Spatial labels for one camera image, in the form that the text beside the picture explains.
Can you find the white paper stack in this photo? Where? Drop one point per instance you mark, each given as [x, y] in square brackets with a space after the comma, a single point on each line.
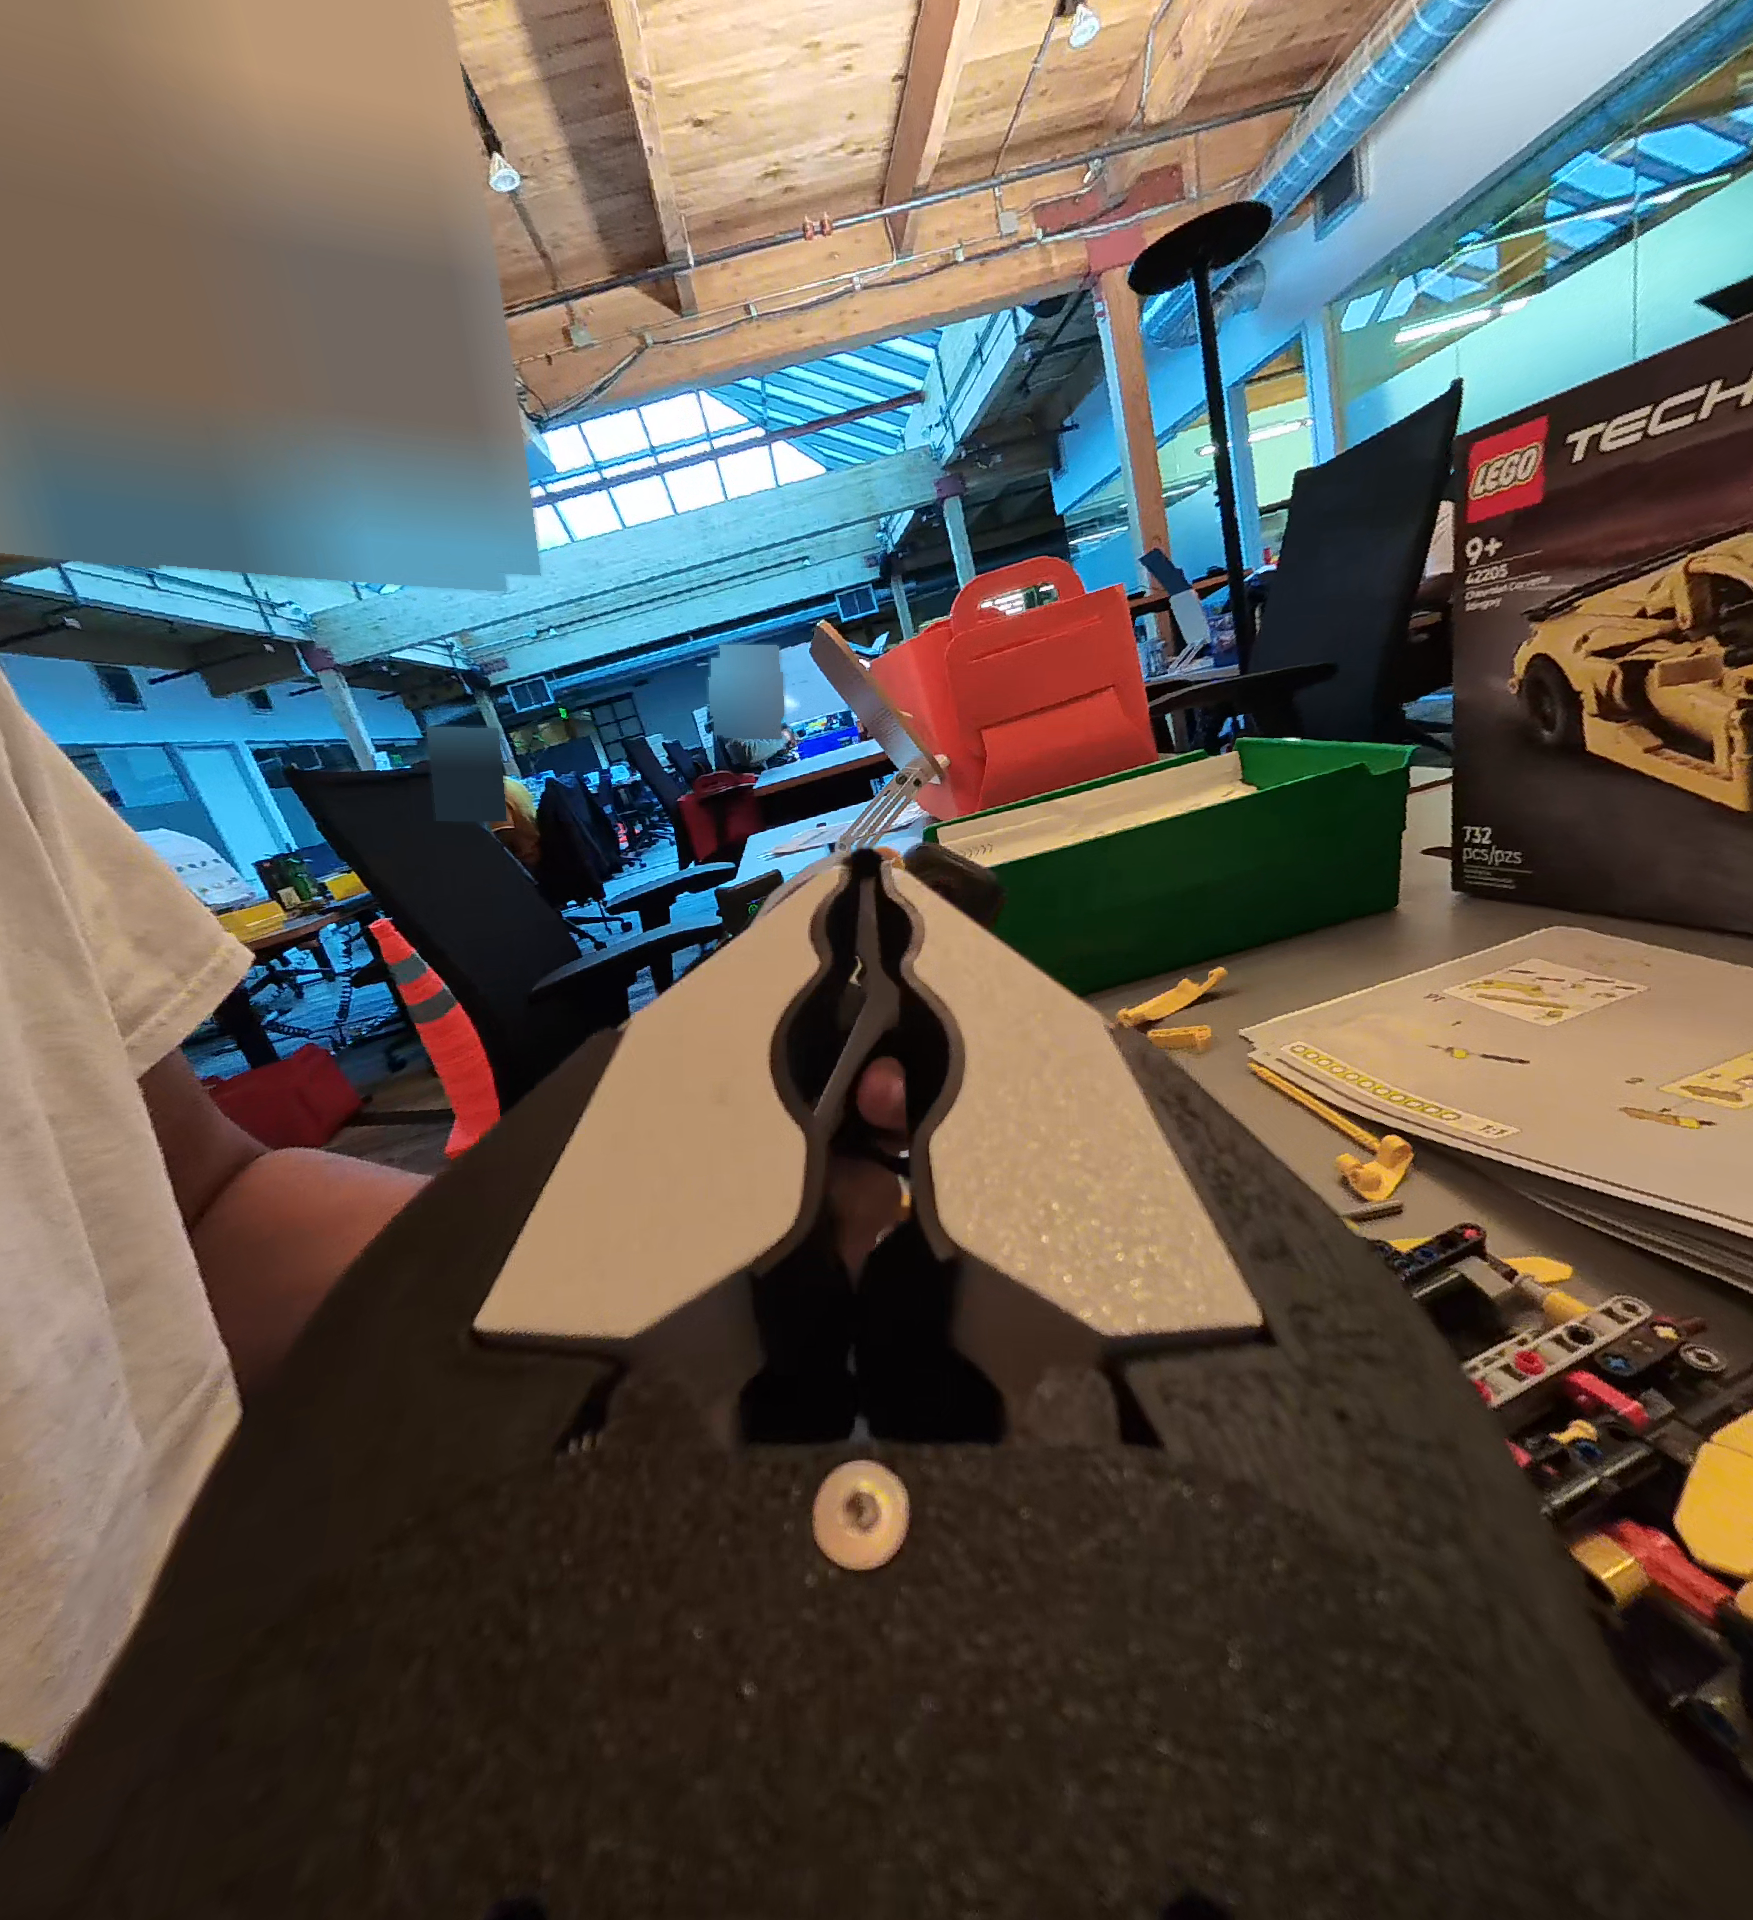
[1103, 810]

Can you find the blue ceiling duct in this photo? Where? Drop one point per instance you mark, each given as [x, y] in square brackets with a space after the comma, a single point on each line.
[1343, 105]

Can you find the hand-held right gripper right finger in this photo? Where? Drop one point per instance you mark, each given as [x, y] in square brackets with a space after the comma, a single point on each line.
[1087, 1184]

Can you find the person's left hand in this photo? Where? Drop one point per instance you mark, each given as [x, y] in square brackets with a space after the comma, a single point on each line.
[884, 1096]

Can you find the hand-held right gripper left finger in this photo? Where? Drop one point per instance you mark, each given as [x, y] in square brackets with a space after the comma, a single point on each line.
[653, 1184]

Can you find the hanging ceiling bulb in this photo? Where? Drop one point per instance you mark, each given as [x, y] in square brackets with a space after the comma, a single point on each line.
[1084, 23]
[505, 177]

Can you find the scattered yellow toy pieces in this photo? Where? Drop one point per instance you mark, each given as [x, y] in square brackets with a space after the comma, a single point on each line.
[1169, 998]

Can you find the instruction booklet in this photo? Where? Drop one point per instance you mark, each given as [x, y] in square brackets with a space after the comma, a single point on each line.
[1567, 1140]

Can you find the dark toy box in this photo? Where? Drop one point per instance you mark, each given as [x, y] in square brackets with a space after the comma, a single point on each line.
[1641, 839]

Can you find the yellow storage bin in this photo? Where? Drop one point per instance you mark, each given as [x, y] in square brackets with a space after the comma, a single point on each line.
[254, 918]

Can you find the green storage bin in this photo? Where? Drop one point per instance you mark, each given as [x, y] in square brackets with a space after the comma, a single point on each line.
[1191, 900]

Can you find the white printed easel board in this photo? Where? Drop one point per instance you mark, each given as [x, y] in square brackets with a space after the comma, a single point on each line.
[195, 870]

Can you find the black pole floor lamp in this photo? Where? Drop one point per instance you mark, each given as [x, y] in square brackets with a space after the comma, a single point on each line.
[1214, 450]

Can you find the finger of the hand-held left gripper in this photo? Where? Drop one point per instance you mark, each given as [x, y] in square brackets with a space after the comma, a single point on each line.
[854, 1050]

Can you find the yellow thin toy strip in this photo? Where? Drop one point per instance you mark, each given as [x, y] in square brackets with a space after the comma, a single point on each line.
[1303, 1103]

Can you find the orange striped cone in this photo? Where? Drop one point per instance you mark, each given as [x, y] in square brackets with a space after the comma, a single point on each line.
[441, 1050]

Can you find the black device green light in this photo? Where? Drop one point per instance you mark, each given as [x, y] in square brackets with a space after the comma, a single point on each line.
[746, 900]

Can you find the person's left forearm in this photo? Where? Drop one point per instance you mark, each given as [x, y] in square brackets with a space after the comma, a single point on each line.
[291, 1245]

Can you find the glass skylight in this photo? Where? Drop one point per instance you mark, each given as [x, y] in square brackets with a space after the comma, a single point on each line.
[667, 465]

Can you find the red office chair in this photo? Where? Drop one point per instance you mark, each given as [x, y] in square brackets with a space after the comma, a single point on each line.
[719, 817]

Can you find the red bag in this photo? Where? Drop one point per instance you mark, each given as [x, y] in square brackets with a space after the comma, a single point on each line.
[284, 1096]

